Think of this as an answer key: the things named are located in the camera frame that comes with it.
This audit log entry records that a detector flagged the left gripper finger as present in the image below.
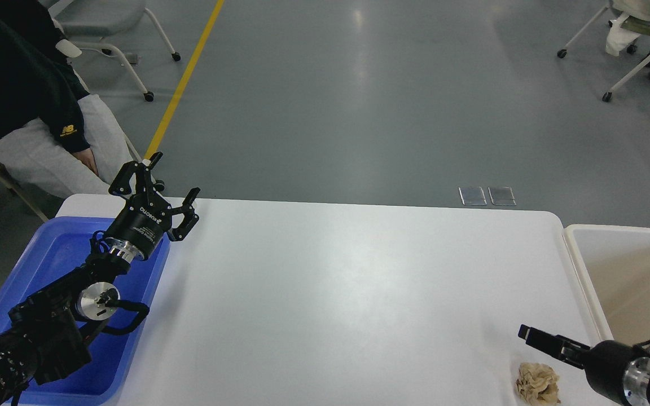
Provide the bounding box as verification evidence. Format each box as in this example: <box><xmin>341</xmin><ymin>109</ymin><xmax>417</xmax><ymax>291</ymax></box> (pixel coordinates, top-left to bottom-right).
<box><xmin>166</xmin><ymin>187</ymin><xmax>201</xmax><ymax>242</ymax></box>
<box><xmin>108</xmin><ymin>152</ymin><xmax>164</xmax><ymax>198</ymax></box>

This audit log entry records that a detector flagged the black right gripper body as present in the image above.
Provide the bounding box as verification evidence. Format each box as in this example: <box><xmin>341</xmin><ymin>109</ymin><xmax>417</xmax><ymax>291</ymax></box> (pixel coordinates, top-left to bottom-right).
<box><xmin>583</xmin><ymin>340</ymin><xmax>650</xmax><ymax>404</ymax></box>

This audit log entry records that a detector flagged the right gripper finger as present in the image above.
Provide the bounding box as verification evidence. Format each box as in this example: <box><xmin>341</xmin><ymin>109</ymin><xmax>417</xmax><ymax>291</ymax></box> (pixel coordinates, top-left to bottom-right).
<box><xmin>518</xmin><ymin>324</ymin><xmax>591</xmax><ymax>370</ymax></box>

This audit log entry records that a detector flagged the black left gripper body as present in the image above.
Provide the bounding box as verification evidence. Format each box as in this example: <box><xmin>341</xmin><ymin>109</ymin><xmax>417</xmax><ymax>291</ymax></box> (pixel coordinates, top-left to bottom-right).
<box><xmin>104</xmin><ymin>195</ymin><xmax>172</xmax><ymax>261</ymax></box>

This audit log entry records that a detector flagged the brown paper ball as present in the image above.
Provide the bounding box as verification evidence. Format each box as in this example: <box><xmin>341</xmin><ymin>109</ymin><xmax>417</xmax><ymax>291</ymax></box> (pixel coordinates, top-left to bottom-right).
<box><xmin>514</xmin><ymin>363</ymin><xmax>561</xmax><ymax>405</ymax></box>

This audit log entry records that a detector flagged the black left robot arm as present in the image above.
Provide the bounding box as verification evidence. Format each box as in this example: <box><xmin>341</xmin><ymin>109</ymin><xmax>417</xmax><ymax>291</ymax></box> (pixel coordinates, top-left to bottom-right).
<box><xmin>0</xmin><ymin>152</ymin><xmax>200</xmax><ymax>405</ymax></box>

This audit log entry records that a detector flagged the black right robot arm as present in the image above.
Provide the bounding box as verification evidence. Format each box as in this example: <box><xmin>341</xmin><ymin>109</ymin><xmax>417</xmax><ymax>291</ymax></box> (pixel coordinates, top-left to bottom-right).
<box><xmin>518</xmin><ymin>325</ymin><xmax>650</xmax><ymax>405</ymax></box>

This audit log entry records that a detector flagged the person's left hand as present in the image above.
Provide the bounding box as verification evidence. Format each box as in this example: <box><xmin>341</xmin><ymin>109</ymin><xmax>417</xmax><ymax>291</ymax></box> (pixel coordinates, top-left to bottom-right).
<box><xmin>72</xmin><ymin>148</ymin><xmax>99</xmax><ymax>176</ymax></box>

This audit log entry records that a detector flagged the blue plastic bin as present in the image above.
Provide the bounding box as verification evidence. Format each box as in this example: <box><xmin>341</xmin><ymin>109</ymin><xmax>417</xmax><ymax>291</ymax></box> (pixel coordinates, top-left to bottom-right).
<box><xmin>0</xmin><ymin>218</ymin><xmax>170</xmax><ymax>405</ymax></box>

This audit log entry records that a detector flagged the white plastic bin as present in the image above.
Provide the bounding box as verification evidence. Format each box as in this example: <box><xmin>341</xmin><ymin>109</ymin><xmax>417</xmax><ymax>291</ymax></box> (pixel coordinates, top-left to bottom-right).
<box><xmin>563</xmin><ymin>224</ymin><xmax>650</xmax><ymax>345</ymax></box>

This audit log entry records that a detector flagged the seated person in black hoodie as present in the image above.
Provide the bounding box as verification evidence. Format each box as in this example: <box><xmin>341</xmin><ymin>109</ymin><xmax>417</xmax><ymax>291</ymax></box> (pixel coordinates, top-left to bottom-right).
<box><xmin>0</xmin><ymin>1</ymin><xmax>131</xmax><ymax>198</ymax></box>

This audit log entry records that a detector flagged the grey office chair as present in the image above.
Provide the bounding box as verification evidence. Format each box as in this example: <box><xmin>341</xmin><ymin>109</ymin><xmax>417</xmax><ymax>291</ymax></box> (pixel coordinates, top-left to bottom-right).
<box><xmin>54</xmin><ymin>1</ymin><xmax>181</xmax><ymax>102</ymax></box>

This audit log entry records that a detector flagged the right floor plate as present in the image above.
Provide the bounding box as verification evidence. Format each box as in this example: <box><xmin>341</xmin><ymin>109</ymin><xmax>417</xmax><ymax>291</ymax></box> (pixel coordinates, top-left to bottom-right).
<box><xmin>488</xmin><ymin>187</ymin><xmax>517</xmax><ymax>206</ymax></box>

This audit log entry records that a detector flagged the floor plate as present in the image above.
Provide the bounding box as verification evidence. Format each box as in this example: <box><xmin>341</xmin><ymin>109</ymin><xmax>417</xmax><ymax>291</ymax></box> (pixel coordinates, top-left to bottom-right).
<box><xmin>488</xmin><ymin>187</ymin><xmax>517</xmax><ymax>206</ymax></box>
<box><xmin>458</xmin><ymin>187</ymin><xmax>488</xmax><ymax>206</ymax></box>

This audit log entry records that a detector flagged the left floor plate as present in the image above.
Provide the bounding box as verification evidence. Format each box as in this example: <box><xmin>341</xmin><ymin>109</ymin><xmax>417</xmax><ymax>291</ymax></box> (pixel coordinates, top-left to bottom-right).
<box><xmin>458</xmin><ymin>187</ymin><xmax>488</xmax><ymax>206</ymax></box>

